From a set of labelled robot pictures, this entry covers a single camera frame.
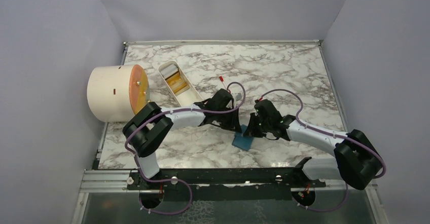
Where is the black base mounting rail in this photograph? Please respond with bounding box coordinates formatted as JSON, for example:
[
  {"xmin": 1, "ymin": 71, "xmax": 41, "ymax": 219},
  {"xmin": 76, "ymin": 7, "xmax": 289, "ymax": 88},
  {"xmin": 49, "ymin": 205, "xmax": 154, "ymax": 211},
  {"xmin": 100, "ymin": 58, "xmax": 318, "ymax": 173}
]
[{"xmin": 127, "ymin": 167, "xmax": 326, "ymax": 202}]

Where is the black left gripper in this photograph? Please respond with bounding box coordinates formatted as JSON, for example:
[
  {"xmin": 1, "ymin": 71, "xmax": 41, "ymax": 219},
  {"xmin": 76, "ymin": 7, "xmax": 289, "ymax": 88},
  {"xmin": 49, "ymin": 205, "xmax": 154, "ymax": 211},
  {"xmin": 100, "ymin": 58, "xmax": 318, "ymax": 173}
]
[{"xmin": 215, "ymin": 106, "xmax": 242, "ymax": 134}]

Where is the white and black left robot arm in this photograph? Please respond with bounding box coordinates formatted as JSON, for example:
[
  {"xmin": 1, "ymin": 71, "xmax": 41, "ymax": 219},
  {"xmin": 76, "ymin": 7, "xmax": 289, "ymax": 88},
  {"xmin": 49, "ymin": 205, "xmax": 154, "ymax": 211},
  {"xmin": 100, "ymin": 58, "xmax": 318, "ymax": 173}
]
[{"xmin": 122, "ymin": 89, "xmax": 242, "ymax": 189}]

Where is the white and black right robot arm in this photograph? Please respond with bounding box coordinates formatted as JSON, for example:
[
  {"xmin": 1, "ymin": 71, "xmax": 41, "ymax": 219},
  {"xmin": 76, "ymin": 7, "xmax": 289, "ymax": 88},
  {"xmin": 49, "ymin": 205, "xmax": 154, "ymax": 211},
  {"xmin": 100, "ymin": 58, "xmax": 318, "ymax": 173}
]
[{"xmin": 243, "ymin": 99, "xmax": 383, "ymax": 190}]

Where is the white oblong plastic tray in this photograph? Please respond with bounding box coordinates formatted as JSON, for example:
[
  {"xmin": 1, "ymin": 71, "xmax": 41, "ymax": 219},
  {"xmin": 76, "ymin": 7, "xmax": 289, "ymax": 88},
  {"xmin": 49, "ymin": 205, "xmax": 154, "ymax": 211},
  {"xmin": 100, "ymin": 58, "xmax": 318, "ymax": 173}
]
[{"xmin": 158, "ymin": 61, "xmax": 203, "ymax": 107}]

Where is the aluminium frame rail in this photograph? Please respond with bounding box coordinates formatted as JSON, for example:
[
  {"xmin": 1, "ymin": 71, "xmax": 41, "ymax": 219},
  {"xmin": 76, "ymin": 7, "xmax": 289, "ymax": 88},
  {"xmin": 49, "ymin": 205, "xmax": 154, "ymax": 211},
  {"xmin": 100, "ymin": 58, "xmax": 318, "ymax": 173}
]
[{"xmin": 71, "ymin": 170, "xmax": 138, "ymax": 223}]

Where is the stack of cards in tray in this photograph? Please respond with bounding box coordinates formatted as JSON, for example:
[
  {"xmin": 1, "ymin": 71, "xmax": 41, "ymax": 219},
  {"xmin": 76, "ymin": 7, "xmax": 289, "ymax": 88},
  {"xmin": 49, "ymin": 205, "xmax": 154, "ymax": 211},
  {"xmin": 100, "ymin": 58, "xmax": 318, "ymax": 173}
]
[{"xmin": 160, "ymin": 64, "xmax": 190, "ymax": 96}]

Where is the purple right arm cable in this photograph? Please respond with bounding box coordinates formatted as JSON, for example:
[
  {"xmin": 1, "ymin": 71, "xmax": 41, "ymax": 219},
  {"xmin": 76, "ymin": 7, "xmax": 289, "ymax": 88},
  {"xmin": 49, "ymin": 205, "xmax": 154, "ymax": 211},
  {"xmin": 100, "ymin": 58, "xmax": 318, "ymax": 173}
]
[{"xmin": 257, "ymin": 88, "xmax": 387, "ymax": 214}]

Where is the blue leather card holder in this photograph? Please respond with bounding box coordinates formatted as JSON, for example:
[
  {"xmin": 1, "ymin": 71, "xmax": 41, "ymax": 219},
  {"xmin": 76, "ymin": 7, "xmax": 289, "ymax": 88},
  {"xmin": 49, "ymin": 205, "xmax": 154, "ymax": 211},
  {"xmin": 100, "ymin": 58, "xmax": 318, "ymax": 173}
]
[{"xmin": 232, "ymin": 125, "xmax": 254, "ymax": 151}]

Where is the cream cylinder with orange disc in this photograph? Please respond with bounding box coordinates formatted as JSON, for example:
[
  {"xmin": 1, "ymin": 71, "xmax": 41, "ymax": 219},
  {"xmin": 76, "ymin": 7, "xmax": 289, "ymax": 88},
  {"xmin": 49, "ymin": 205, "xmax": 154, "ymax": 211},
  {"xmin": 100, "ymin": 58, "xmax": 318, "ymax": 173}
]
[{"xmin": 87, "ymin": 64, "xmax": 150, "ymax": 123}]

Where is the small red white pen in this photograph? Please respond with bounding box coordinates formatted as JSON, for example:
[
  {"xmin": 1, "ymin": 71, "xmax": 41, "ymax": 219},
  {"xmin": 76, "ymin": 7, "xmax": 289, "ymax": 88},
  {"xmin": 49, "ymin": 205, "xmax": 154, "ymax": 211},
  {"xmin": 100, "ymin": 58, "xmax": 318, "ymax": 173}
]
[{"xmin": 219, "ymin": 76, "xmax": 227, "ymax": 88}]

